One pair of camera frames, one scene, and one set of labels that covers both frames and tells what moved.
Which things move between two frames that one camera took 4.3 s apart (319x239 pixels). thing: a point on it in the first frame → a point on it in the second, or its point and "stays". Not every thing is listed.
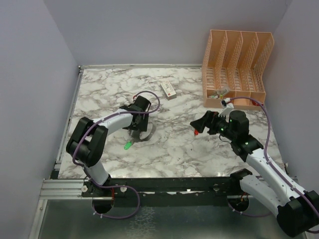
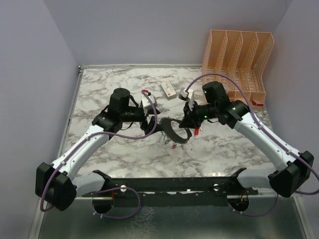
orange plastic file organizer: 235,67 stays
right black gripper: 209,120 → 189,120
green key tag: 127,145 → 165,137
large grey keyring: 152,134 → 166,127
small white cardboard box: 168,90 stays
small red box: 255,103 stays
